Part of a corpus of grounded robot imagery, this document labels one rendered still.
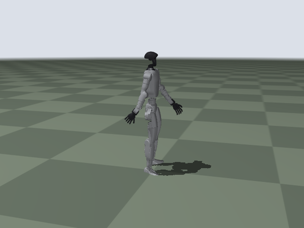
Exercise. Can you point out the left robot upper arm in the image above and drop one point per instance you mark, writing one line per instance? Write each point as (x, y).
(161, 87)

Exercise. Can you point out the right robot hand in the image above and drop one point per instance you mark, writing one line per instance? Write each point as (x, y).
(131, 117)

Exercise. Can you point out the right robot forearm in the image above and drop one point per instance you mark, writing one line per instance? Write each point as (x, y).
(141, 100)

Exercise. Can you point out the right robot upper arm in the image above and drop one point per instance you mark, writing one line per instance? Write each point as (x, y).
(146, 80)

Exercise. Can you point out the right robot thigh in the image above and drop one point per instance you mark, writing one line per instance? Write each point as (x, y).
(152, 125)

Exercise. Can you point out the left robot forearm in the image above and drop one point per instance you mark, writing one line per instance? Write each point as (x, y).
(166, 96)

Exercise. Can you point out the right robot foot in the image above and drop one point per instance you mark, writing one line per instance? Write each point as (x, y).
(151, 171)

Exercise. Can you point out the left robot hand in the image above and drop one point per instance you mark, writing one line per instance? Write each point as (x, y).
(176, 107)

